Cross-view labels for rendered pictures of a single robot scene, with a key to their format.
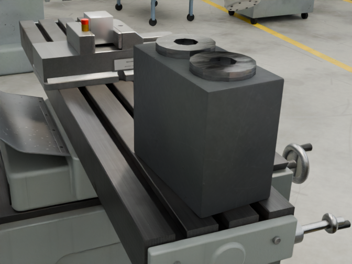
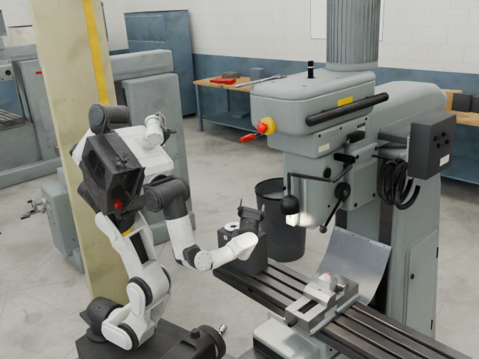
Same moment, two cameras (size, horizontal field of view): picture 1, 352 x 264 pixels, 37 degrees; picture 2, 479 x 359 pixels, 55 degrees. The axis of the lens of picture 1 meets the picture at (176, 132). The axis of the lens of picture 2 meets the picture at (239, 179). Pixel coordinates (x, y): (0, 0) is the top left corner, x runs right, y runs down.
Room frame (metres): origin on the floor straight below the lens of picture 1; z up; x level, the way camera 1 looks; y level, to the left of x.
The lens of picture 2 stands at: (2.63, -0.63, 2.18)
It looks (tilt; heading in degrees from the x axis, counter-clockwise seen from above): 22 degrees down; 162
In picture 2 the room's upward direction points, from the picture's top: 4 degrees counter-clockwise
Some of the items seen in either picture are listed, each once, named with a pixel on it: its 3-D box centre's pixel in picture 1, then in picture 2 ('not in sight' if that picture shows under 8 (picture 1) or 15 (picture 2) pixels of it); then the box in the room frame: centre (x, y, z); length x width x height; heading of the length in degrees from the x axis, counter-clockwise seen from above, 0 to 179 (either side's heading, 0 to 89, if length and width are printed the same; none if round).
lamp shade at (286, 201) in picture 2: not in sight; (289, 203); (1.21, 0.00, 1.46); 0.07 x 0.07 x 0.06
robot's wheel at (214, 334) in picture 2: not in sight; (208, 343); (0.70, -0.25, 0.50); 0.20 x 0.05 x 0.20; 36
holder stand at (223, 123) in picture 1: (200, 115); (241, 247); (0.72, -0.04, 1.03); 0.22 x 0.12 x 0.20; 30
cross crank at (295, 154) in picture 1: (284, 165); not in sight; (1.30, -0.31, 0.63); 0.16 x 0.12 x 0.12; 113
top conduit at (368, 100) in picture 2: not in sight; (349, 107); (1.22, 0.24, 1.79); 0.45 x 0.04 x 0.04; 113
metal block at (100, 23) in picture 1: (98, 27); (327, 284); (1.18, 0.18, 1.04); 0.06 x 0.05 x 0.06; 25
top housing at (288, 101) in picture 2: not in sight; (313, 98); (1.09, 0.16, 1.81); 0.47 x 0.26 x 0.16; 113
